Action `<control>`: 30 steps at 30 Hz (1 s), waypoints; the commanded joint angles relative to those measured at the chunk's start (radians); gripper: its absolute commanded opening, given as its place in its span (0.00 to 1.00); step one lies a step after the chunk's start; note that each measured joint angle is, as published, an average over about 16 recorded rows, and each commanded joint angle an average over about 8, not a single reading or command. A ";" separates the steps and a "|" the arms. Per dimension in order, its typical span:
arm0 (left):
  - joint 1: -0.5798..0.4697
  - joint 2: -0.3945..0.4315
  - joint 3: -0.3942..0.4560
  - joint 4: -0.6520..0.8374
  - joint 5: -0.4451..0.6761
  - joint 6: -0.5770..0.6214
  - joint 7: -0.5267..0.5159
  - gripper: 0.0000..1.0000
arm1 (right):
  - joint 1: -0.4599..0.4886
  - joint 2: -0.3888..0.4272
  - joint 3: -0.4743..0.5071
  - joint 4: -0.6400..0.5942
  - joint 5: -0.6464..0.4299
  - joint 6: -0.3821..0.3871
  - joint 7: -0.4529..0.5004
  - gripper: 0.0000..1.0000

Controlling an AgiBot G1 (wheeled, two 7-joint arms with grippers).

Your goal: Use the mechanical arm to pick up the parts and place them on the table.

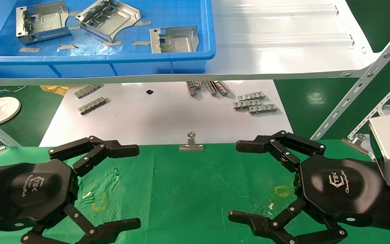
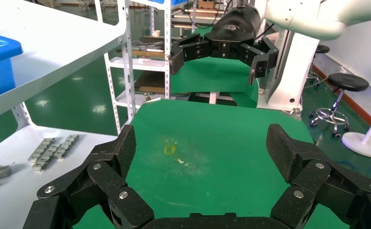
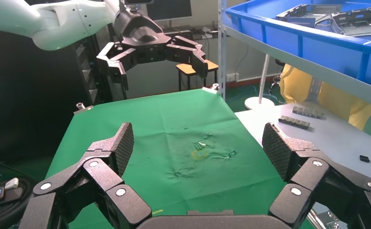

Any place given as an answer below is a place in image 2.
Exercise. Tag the white stand base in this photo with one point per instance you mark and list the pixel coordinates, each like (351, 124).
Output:
(362, 145)

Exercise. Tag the wooden board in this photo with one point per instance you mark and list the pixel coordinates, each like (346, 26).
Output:
(144, 54)

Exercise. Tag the white robot torso column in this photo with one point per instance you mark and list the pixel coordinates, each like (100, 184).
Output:
(286, 79)

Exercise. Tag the brown board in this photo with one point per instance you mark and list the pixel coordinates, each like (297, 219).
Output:
(150, 82)

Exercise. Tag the green work table cloth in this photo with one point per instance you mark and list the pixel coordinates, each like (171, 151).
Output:
(204, 132)

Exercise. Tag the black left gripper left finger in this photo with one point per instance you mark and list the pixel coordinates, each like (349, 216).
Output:
(109, 177)

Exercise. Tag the small blue plastic bin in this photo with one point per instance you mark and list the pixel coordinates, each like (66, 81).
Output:
(173, 2)

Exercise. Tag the wooden workbench frame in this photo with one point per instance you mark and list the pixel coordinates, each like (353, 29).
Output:
(185, 15)

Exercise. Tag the white perforated rack post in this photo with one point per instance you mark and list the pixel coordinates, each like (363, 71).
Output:
(22, 115)
(129, 79)

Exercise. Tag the white shelf board with parts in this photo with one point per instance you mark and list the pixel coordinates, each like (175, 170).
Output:
(11, 202)

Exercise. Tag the white perforated storage rack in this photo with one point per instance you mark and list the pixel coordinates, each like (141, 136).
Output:
(141, 63)

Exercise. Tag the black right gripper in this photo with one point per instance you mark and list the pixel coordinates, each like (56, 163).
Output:
(236, 28)

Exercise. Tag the small white cup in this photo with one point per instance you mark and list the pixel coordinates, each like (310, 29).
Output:
(157, 33)

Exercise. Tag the green draped table cloth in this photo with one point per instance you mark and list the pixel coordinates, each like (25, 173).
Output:
(210, 75)

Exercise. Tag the white wide shelf board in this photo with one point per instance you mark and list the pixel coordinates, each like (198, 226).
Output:
(56, 41)

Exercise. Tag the small white scrap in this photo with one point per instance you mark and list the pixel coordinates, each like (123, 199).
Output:
(180, 161)

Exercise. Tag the pile of metal parts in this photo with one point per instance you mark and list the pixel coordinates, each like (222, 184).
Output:
(149, 44)

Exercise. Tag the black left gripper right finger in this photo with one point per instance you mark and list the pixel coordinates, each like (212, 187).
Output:
(315, 177)

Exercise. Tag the black round stool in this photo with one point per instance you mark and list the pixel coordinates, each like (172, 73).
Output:
(346, 82)
(323, 49)

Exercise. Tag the silver linked metal part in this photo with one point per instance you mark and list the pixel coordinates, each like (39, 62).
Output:
(66, 146)
(46, 158)
(41, 150)

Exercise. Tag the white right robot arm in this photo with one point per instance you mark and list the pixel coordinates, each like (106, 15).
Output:
(315, 19)

